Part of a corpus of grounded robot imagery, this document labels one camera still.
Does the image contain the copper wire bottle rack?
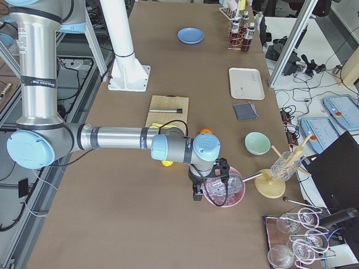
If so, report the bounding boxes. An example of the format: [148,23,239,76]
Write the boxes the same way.
[227,16,255,52]

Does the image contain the grey folded cloth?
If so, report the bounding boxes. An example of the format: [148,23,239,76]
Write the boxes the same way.
[233,102,259,120]

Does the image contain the bamboo cutting board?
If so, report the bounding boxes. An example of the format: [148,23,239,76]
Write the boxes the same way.
[145,95,189,127]

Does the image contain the mint green bowl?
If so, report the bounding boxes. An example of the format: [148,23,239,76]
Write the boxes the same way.
[245,132,271,155]

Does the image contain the steel ice scoop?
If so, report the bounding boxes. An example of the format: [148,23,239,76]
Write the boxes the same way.
[228,172,262,195]

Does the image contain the steel muddler black tip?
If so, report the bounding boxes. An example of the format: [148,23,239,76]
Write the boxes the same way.
[149,108,183,114]

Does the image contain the pink ice bowl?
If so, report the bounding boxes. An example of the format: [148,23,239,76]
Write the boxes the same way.
[201,167,246,207]

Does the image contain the wine glass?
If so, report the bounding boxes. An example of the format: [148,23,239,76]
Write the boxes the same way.
[267,244,294,268]
[277,213,301,234]
[305,229,329,252]
[292,239,315,265]

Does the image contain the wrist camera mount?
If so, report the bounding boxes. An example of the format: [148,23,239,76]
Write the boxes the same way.
[213,158,230,184]

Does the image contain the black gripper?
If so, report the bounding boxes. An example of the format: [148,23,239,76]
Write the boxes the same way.
[188,165,211,201]

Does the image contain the black power strip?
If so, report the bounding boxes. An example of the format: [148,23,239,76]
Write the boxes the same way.
[280,109,300,147]

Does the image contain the whole yellow lemon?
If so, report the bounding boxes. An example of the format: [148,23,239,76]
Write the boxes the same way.
[162,161,173,167]

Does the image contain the yellow plastic knife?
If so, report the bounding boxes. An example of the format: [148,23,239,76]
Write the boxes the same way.
[150,122,173,128]

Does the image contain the orange mandarin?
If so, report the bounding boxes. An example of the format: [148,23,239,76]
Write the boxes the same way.
[200,128,213,134]

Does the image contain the blue plate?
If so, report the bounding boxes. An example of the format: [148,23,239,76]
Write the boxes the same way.
[177,27,205,44]

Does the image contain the clear glass mug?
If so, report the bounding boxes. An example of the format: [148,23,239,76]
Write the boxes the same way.
[270,151,301,182]

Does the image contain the cream rabbit tray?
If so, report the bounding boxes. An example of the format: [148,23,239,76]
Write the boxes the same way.
[229,67,265,100]

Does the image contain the tea bottle white cap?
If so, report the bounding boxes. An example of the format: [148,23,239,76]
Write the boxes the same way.
[241,22,255,52]

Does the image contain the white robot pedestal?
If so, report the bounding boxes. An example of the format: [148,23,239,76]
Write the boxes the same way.
[100,0,150,92]

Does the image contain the wooden cup stand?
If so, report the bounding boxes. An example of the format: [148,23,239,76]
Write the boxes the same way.
[254,134,311,198]

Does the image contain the blue teach pendant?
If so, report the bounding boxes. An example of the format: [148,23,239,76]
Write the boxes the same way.
[300,117,341,154]
[323,94,359,131]

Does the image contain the aluminium frame post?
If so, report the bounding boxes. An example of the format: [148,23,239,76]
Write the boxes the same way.
[268,0,317,88]

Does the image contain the black laptop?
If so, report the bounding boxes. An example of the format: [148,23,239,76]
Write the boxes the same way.
[302,131,358,209]

